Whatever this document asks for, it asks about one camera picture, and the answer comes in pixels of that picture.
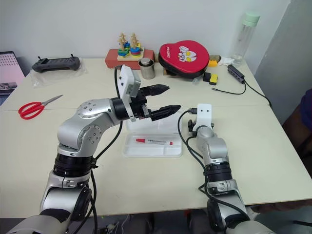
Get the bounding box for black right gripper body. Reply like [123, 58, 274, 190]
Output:
[187, 119, 197, 137]

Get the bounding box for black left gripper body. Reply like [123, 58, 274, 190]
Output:
[129, 88, 152, 120]

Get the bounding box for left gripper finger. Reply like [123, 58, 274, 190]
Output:
[140, 84, 171, 98]
[149, 104, 182, 122]

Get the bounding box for red capped white marker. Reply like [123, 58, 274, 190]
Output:
[135, 137, 175, 146]

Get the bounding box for red round zip case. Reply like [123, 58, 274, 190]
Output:
[158, 41, 211, 79]

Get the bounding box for steel cup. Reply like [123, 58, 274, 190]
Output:
[138, 59, 156, 79]

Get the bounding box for wooden colourful stacking toy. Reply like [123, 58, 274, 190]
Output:
[117, 31, 145, 62]

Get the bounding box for red cardboard box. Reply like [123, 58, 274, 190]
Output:
[105, 48, 156, 70]

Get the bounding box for black usb hub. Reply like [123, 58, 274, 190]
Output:
[227, 64, 246, 84]

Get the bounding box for white crumpled tissue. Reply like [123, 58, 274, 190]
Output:
[218, 56, 235, 66]

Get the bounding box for clear plastic bag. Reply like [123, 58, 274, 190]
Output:
[30, 63, 89, 88]

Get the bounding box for dark grey handheld controller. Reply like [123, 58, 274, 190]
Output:
[31, 54, 82, 73]

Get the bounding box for clear bottle with green lid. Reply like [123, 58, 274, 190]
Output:
[230, 10, 261, 65]

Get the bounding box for person in blue clothing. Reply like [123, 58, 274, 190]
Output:
[282, 88, 312, 153]

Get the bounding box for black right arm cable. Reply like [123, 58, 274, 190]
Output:
[177, 106, 247, 220]

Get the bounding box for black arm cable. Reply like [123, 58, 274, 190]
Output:
[177, 106, 247, 220]
[90, 65, 127, 234]

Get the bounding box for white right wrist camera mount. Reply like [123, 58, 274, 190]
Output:
[193, 103, 214, 133]

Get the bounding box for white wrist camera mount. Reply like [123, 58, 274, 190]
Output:
[193, 103, 214, 133]
[117, 64, 142, 122]

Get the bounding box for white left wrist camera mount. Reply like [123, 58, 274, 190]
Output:
[117, 64, 142, 122]

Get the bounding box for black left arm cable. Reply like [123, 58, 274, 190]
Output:
[90, 65, 127, 234]

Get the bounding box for thin black plug cable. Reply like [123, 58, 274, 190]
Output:
[211, 82, 247, 96]

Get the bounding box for black hub power cable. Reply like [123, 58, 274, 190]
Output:
[243, 80, 273, 107]

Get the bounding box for red handled scissors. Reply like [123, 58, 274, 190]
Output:
[18, 94, 64, 120]

